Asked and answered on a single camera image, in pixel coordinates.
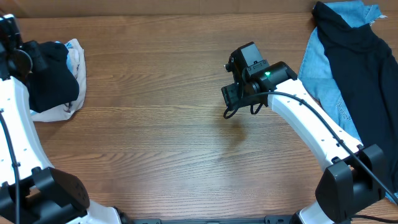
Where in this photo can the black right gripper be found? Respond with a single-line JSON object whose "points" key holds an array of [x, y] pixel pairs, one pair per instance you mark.
{"points": [[231, 98]]}

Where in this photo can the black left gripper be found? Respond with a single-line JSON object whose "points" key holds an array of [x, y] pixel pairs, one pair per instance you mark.
{"points": [[38, 63]]}

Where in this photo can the black t-shirt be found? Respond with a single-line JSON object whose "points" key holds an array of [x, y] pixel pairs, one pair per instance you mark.
{"points": [[55, 86]]}

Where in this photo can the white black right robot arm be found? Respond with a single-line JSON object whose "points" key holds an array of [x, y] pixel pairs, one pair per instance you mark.
{"points": [[351, 172]]}

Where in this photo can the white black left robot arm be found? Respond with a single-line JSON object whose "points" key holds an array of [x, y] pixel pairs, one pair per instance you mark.
{"points": [[32, 191]]}

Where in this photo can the light blue folded t-shirt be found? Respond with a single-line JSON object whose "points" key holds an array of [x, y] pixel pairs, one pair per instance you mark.
{"points": [[69, 58]]}

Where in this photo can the pink folded garment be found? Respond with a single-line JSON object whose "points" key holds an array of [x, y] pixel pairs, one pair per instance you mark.
{"points": [[65, 111]]}

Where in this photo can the blue denim jeans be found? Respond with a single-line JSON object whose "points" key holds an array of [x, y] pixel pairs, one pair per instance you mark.
{"points": [[315, 71]]}

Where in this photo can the black long garment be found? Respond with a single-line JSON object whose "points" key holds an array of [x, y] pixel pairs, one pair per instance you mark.
{"points": [[365, 71]]}

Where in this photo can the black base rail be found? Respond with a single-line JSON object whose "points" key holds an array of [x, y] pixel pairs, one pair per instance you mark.
{"points": [[211, 221]]}

